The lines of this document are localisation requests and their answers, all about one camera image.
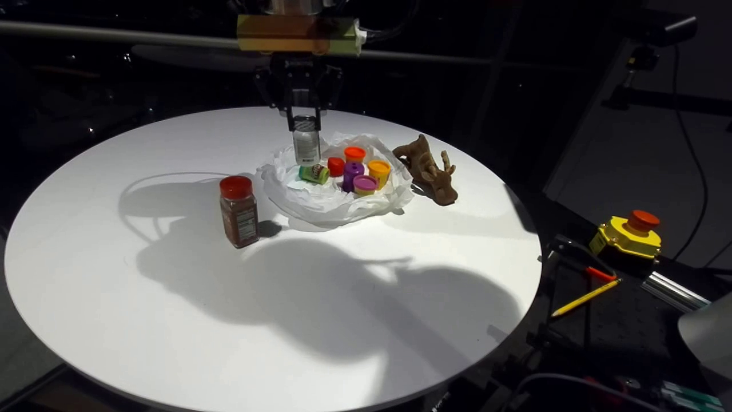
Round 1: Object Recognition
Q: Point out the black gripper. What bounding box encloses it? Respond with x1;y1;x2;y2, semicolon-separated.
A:
266;52;344;135

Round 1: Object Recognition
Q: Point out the purple dough can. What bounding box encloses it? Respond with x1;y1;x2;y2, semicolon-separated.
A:
340;161;365;192

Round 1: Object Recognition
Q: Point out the yellow lid dough can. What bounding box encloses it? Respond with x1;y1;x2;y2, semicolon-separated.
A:
365;158;394;190

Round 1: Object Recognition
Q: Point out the red lid spice jar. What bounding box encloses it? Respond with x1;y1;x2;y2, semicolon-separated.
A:
217;175;262;251

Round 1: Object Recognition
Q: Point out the brown plush moose toy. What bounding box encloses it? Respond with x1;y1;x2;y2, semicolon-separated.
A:
391;132;461;208

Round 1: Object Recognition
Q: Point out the green dough can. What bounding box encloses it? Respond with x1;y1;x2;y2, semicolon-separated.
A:
298;162;332;188

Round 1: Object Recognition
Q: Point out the clear crumpled plastic bag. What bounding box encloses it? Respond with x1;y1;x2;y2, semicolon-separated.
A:
257;132;417;230

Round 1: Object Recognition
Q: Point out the grey metal handrail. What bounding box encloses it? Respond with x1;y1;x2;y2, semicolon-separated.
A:
0;19;494;66

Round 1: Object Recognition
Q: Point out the yellow pencil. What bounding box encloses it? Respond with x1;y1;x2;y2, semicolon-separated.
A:
550;277;625;320

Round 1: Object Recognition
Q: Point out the yellow emergency stop button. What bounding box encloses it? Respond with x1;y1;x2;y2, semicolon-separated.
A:
588;208;665;263

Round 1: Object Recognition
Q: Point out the aluminium profile bar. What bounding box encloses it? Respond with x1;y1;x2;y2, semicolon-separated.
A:
641;269;714;314

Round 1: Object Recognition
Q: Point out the grey curved cover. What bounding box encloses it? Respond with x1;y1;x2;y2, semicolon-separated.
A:
674;291;732;382

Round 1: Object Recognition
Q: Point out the translucent wrist camera box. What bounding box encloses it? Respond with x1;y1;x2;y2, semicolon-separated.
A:
234;11;365;58

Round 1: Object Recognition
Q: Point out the red handled tool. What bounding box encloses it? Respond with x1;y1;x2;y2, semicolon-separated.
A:
580;263;619;287

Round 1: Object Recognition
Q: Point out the black mounted camera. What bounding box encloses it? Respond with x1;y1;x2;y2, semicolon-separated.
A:
607;8;701;76

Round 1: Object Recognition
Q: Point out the grey floor cable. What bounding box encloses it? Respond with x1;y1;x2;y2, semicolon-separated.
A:
513;370;668;412

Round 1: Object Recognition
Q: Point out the black hanging cable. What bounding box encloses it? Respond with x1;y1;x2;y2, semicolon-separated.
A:
665;43;714;263

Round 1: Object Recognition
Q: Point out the teal handled tool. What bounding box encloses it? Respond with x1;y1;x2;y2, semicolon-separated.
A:
657;380;727;412

